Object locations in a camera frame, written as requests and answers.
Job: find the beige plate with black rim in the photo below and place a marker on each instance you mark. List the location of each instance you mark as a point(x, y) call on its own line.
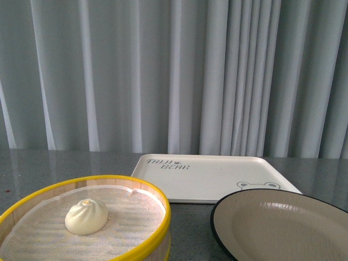
point(264, 224)

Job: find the grey pleated curtain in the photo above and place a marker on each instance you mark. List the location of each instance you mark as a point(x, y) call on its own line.
point(235, 78)

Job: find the white steamer cloth liner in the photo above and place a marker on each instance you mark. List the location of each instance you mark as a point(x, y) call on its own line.
point(134, 215)

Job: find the yellow-rimmed bamboo steamer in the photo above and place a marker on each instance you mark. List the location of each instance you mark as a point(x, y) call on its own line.
point(156, 247)

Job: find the white bear-print tray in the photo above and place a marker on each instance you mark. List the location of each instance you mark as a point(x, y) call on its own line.
point(207, 179)

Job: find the white steamed bun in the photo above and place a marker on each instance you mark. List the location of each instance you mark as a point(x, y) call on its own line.
point(86, 217)

